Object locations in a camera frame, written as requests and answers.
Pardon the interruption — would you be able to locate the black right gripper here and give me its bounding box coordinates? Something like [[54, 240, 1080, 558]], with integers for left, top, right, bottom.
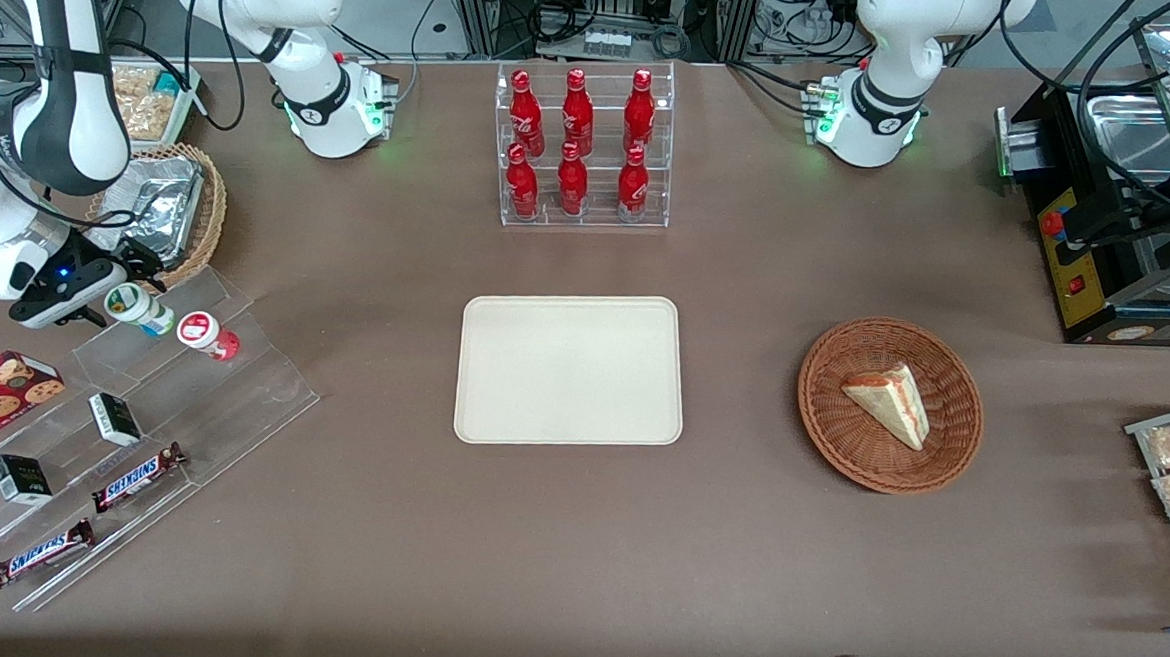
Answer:
[[37, 227, 169, 334]]

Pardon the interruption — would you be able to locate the green gum bottle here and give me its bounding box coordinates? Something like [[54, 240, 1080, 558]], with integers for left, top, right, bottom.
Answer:
[[102, 281, 178, 339]]

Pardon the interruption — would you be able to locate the red gum bottle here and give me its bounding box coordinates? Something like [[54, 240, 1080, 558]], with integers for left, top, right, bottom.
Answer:
[[175, 309, 242, 363]]

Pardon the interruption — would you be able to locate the silver foil tray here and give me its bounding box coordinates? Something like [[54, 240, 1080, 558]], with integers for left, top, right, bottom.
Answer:
[[98, 153, 204, 272]]

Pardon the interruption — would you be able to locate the beige plastic tray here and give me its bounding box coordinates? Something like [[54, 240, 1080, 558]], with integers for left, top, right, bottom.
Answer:
[[453, 286, 691, 456]]

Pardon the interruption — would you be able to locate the black machine with yellow panel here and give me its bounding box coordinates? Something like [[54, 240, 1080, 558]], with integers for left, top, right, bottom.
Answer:
[[985, 10, 1170, 350]]

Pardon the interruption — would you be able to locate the tan wicker basket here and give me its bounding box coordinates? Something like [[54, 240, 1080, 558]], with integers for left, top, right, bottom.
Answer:
[[81, 138, 230, 296]]

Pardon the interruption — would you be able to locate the small black box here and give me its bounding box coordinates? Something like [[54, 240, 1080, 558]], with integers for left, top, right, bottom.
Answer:
[[86, 392, 146, 449], [0, 453, 56, 508]]

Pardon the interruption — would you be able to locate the clear acrylic stepped display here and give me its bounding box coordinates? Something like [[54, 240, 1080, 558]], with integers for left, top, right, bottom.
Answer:
[[0, 256, 327, 627]]

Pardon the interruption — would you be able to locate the clear cracker bag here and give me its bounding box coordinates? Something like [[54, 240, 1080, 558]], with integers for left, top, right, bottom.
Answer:
[[119, 94, 174, 144], [111, 65, 160, 102]]

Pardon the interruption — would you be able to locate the brown Snickers bar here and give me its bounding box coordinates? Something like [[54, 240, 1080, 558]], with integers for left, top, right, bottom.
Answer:
[[91, 438, 187, 519], [0, 514, 96, 595]]

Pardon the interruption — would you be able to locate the white snack bin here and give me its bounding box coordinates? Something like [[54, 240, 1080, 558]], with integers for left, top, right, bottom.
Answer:
[[104, 60, 202, 155]]

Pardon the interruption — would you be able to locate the wrapped triangle sandwich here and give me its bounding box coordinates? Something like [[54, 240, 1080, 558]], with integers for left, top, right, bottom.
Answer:
[[837, 359, 935, 453]]

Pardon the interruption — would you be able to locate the brown round wicker basket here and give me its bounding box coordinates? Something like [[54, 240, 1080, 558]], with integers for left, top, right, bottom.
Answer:
[[792, 312, 990, 500]]

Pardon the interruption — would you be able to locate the red cola bottle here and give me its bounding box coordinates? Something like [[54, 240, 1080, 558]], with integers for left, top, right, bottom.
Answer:
[[555, 141, 592, 217], [504, 143, 543, 219], [622, 67, 659, 155], [616, 145, 652, 223], [507, 69, 549, 157], [560, 67, 598, 158]]

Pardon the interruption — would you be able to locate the clear acrylic bottle rack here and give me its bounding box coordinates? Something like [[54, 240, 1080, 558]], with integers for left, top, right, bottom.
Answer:
[[488, 53, 678, 236]]

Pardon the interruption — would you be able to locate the white power strip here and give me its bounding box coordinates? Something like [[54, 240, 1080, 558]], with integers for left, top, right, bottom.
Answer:
[[581, 28, 634, 60]]

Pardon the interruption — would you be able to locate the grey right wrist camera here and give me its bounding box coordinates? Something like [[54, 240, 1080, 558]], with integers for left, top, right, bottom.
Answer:
[[8, 282, 80, 332]]

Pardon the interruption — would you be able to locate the grey wire rack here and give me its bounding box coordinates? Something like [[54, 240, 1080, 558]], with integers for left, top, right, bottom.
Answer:
[[1116, 395, 1170, 610]]

